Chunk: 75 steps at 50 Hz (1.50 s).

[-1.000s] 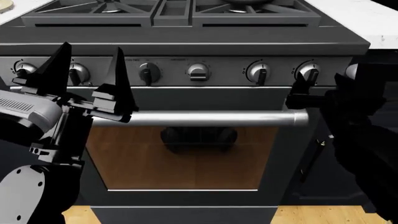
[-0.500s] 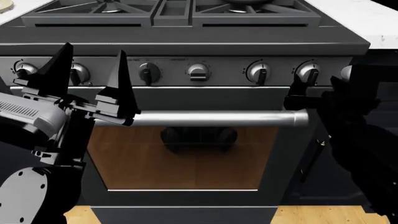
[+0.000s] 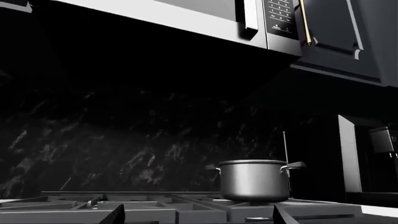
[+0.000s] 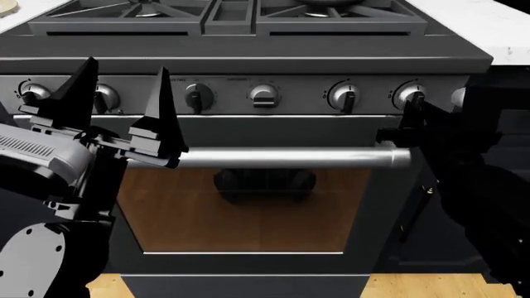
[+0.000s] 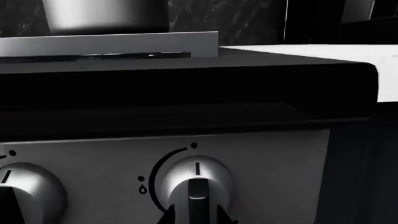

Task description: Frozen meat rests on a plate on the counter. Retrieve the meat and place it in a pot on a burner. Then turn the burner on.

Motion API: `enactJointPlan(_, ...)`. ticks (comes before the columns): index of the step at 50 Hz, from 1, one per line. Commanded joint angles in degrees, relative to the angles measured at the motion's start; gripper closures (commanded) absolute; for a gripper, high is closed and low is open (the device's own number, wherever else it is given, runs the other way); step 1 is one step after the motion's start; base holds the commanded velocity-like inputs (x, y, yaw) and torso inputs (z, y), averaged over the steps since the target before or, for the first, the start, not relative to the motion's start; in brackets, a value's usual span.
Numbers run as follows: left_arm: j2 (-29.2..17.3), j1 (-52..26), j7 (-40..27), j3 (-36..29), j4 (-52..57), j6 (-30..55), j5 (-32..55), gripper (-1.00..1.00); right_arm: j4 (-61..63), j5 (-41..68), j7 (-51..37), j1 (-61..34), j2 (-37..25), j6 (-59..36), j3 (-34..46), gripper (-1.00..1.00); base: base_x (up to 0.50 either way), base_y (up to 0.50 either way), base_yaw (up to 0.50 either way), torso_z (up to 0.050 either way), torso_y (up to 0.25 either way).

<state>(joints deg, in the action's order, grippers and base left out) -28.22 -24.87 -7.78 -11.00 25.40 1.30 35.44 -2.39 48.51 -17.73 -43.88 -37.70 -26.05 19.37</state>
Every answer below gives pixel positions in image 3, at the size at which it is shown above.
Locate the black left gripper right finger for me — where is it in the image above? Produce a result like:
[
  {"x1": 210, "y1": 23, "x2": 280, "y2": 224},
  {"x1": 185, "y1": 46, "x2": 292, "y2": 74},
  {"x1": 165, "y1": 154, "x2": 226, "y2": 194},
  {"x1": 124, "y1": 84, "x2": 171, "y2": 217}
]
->
[{"x1": 272, "y1": 203, "x2": 300, "y2": 224}]

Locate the brass cabinet door handle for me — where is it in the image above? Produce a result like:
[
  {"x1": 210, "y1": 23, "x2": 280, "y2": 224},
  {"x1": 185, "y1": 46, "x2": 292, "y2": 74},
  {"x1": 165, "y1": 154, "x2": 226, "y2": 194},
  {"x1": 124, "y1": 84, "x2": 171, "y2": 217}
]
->
[{"x1": 298, "y1": 0, "x2": 313, "y2": 47}]

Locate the dark grey wall cabinet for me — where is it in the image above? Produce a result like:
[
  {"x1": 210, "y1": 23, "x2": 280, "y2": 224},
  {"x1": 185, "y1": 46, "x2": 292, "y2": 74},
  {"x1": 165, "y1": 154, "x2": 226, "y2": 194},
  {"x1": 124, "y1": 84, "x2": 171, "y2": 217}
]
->
[{"x1": 290, "y1": 0, "x2": 398, "y2": 88}]

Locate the stainless steel microwave oven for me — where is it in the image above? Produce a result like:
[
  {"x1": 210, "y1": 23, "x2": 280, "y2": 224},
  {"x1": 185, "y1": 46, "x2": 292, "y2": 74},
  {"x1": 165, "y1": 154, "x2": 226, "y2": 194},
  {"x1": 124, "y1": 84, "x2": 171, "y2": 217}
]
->
[{"x1": 51, "y1": 0, "x2": 303, "y2": 58}]

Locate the black gas stove top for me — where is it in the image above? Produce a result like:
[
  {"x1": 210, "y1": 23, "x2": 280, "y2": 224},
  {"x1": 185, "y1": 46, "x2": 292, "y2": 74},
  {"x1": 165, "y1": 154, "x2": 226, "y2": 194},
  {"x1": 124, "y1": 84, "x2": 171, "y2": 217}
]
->
[{"x1": 0, "y1": 190, "x2": 364, "y2": 224}]

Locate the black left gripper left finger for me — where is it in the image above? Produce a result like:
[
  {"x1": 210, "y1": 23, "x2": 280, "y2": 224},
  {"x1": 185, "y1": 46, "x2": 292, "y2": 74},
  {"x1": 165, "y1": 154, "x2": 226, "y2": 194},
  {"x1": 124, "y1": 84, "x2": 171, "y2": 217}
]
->
[{"x1": 98, "y1": 203, "x2": 126, "y2": 224}]

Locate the black coffee machine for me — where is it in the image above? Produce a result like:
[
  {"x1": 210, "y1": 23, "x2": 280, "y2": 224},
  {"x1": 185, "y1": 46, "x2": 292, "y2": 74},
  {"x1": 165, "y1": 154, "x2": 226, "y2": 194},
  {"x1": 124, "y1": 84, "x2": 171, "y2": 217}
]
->
[{"x1": 368, "y1": 123, "x2": 398, "y2": 194}]

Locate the grey steel cooking pot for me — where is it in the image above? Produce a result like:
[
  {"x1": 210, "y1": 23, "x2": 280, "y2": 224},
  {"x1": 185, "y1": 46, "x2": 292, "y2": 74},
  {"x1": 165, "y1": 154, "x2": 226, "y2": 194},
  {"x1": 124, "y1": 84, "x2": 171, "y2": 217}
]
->
[{"x1": 205, "y1": 159, "x2": 307, "y2": 203}]

